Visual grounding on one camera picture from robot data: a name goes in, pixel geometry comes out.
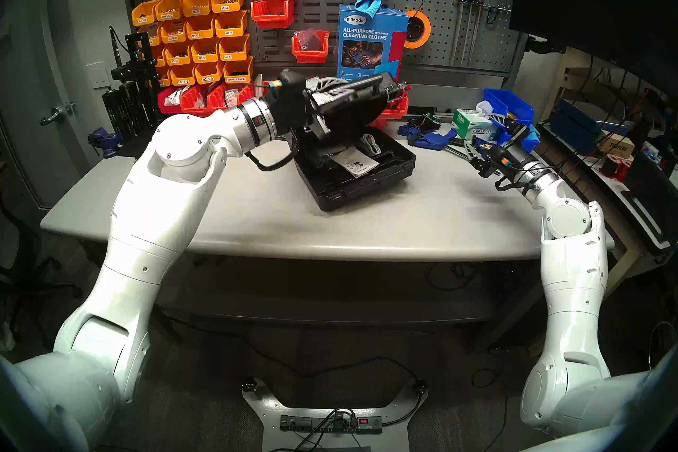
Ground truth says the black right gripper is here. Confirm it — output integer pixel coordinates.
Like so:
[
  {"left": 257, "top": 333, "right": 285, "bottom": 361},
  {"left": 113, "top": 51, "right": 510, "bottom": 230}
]
[{"left": 465, "top": 112, "right": 532, "bottom": 173}]

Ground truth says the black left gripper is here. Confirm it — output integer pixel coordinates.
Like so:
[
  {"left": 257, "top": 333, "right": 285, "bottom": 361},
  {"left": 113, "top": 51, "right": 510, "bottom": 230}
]
[{"left": 274, "top": 76, "right": 356, "bottom": 138}]

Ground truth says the black plastic tool box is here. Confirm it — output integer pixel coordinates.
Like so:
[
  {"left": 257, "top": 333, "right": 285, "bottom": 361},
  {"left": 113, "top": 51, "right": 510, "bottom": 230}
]
[{"left": 293, "top": 71, "right": 417, "bottom": 213}]

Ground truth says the Kimtech tissue box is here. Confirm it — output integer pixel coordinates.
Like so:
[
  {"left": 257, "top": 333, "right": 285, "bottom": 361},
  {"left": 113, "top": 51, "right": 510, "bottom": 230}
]
[{"left": 453, "top": 100, "right": 501, "bottom": 142}]

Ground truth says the blue cleaning cloths box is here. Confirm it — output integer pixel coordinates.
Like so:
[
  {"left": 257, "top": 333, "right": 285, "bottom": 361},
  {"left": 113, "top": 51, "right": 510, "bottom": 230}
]
[{"left": 336, "top": 5, "right": 409, "bottom": 86}]

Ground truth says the dark blue storage box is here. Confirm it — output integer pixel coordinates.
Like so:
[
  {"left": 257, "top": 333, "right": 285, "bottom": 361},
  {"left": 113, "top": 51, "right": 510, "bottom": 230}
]
[{"left": 550, "top": 99, "right": 604, "bottom": 154}]

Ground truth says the small cardboard box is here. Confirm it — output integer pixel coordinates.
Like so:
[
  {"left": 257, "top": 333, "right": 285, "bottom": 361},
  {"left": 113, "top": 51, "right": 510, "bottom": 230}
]
[{"left": 604, "top": 136, "right": 635, "bottom": 160}]

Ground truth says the blue yellow Irwin clamp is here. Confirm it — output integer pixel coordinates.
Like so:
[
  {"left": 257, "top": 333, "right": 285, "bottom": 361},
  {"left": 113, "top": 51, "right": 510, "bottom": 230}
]
[{"left": 448, "top": 133, "right": 542, "bottom": 165}]

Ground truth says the orange-red bin with plastic bags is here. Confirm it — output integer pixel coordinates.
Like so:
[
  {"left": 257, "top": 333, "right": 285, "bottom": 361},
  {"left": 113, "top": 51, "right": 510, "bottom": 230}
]
[{"left": 291, "top": 30, "right": 330, "bottom": 64}]

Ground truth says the large blue bin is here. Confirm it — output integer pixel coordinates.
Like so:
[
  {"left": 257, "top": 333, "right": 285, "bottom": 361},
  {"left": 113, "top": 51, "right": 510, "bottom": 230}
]
[{"left": 485, "top": 88, "right": 534, "bottom": 131}]

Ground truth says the blue bar clamp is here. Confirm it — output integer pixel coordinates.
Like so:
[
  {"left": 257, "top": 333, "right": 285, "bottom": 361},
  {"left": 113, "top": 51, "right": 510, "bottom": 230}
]
[{"left": 397, "top": 122, "right": 459, "bottom": 150}]

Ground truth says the orange-red bin with red pins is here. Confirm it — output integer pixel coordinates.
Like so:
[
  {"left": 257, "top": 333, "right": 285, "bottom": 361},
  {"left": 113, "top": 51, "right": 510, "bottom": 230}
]
[{"left": 377, "top": 95, "right": 409, "bottom": 119}]

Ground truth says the white instruction card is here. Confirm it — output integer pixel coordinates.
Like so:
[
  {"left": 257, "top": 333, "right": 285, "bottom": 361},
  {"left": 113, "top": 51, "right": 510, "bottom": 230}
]
[{"left": 333, "top": 149, "right": 380, "bottom": 179}]

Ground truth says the orange-red hanging bin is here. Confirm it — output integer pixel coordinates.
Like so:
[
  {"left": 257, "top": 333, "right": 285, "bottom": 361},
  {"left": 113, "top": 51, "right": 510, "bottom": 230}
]
[{"left": 251, "top": 0, "right": 296, "bottom": 29}]

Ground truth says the orange bin labelled M4 HEX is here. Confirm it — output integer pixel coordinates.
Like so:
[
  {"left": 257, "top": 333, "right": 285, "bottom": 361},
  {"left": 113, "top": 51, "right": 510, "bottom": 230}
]
[{"left": 223, "top": 57, "right": 254, "bottom": 84}]

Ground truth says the orange bin labelled M3-6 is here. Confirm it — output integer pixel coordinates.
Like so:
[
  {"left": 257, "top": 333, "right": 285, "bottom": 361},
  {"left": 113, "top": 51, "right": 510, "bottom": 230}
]
[{"left": 218, "top": 34, "right": 250, "bottom": 62}]

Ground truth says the orange-red parts bin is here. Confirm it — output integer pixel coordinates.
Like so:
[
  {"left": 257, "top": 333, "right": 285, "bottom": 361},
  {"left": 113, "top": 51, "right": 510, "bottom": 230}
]
[
  {"left": 180, "top": 84, "right": 213, "bottom": 117},
  {"left": 158, "top": 87, "right": 185, "bottom": 114},
  {"left": 207, "top": 84, "right": 240, "bottom": 111}
]

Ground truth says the orange bin labelled M3-4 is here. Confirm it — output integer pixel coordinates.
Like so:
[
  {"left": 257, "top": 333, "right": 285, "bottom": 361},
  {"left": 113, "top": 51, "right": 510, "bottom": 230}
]
[{"left": 215, "top": 10, "right": 248, "bottom": 38}]

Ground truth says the orange tape roll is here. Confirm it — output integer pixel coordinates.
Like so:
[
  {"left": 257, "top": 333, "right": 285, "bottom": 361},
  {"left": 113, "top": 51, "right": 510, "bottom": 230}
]
[{"left": 404, "top": 10, "right": 431, "bottom": 50}]

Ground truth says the orange bin labelled M2.5-5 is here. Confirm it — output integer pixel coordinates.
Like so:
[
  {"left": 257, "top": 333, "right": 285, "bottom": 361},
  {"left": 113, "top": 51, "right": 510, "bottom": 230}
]
[{"left": 194, "top": 62, "right": 225, "bottom": 85}]

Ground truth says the orange bin labelled M3-8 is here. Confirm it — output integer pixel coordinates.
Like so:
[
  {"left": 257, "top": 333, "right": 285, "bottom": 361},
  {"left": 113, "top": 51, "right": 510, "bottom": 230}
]
[{"left": 191, "top": 39, "right": 219, "bottom": 64}]

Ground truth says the orange bin labelled M4-6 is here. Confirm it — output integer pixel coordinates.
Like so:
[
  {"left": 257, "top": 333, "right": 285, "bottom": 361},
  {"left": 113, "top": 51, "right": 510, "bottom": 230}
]
[{"left": 185, "top": 14, "right": 216, "bottom": 41}]

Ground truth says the black laptop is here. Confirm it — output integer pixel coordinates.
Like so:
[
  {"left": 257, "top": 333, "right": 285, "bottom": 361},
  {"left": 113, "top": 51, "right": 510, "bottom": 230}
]
[{"left": 621, "top": 153, "right": 678, "bottom": 248}]

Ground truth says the orange bin labelled M3X8 BAD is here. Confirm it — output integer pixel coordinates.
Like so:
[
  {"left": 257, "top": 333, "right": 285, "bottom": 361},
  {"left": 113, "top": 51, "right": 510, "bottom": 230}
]
[{"left": 155, "top": 0, "right": 183, "bottom": 23}]

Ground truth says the white side desk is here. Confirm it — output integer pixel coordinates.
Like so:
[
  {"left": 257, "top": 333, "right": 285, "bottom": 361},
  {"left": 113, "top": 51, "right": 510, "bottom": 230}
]
[{"left": 535, "top": 123, "right": 678, "bottom": 335}]

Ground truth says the orange bin labelled M3X5X4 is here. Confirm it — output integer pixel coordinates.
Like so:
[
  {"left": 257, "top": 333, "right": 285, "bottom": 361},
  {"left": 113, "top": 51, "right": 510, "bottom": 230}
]
[{"left": 132, "top": 0, "right": 159, "bottom": 27}]

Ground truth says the black metal stand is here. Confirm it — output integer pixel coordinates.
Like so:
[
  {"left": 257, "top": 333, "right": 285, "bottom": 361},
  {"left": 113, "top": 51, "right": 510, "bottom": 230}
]
[{"left": 102, "top": 32, "right": 162, "bottom": 156}]

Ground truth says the black soldering iron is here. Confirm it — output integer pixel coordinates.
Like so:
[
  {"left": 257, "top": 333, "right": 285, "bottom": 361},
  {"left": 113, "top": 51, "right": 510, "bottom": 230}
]
[{"left": 109, "top": 25, "right": 131, "bottom": 57}]

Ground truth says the blue bench vise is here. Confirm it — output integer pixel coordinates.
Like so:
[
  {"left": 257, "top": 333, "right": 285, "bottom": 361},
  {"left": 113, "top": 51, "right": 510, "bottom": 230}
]
[{"left": 88, "top": 127, "right": 124, "bottom": 159}]

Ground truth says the grey door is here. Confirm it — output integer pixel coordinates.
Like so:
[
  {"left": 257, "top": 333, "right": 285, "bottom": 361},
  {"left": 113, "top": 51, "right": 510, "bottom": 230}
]
[{"left": 0, "top": 0, "right": 93, "bottom": 211}]

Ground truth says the black power strip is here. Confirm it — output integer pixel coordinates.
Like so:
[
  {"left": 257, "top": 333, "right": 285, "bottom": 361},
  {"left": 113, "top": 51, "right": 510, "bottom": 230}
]
[{"left": 279, "top": 414, "right": 383, "bottom": 434}]

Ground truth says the black office chair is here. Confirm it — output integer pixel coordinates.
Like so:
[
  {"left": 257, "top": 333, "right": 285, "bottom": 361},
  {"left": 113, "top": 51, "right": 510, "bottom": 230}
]
[{"left": 0, "top": 191, "right": 83, "bottom": 351}]

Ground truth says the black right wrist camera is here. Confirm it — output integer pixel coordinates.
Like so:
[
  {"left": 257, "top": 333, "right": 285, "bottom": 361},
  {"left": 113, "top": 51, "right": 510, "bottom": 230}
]
[{"left": 481, "top": 144, "right": 512, "bottom": 179}]

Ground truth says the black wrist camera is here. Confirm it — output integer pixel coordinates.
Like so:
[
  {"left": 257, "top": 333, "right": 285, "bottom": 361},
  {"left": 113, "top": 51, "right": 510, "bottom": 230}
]
[
  {"left": 263, "top": 69, "right": 308, "bottom": 94},
  {"left": 481, "top": 144, "right": 512, "bottom": 179}
]

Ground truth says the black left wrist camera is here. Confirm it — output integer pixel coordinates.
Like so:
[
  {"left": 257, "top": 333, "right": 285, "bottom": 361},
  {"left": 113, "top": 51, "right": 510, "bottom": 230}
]
[{"left": 263, "top": 69, "right": 308, "bottom": 94}]

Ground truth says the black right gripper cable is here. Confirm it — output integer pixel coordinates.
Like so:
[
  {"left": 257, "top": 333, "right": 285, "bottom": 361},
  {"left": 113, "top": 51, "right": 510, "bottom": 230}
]
[{"left": 495, "top": 170, "right": 562, "bottom": 192}]

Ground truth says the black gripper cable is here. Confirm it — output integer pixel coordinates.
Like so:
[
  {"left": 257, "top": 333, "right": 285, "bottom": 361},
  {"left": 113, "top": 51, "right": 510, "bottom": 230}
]
[
  {"left": 246, "top": 131, "right": 302, "bottom": 172},
  {"left": 495, "top": 170, "right": 562, "bottom": 192}
]

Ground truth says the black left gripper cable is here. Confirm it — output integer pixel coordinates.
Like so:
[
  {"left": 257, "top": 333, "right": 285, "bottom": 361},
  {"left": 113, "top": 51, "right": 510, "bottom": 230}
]
[{"left": 246, "top": 131, "right": 302, "bottom": 172}]

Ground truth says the red wire spool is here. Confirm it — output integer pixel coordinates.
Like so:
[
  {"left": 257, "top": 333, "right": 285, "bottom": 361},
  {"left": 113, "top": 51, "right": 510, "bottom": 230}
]
[{"left": 601, "top": 154, "right": 632, "bottom": 182}]

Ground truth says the white light switch plate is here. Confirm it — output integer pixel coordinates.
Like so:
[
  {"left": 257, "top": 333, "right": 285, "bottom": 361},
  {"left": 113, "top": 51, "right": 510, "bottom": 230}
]
[{"left": 86, "top": 61, "right": 111, "bottom": 89}]

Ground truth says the silver door handle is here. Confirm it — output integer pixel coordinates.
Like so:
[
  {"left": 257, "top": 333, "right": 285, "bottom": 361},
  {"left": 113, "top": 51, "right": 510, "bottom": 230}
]
[{"left": 40, "top": 104, "right": 76, "bottom": 126}]

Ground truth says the black floor power cable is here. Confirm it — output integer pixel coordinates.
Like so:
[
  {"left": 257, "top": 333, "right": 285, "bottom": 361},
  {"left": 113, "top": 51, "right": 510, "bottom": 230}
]
[{"left": 159, "top": 316, "right": 429, "bottom": 425}]

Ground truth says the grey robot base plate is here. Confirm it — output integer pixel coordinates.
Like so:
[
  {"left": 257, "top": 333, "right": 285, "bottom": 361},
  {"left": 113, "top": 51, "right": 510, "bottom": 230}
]
[{"left": 242, "top": 377, "right": 429, "bottom": 452}]

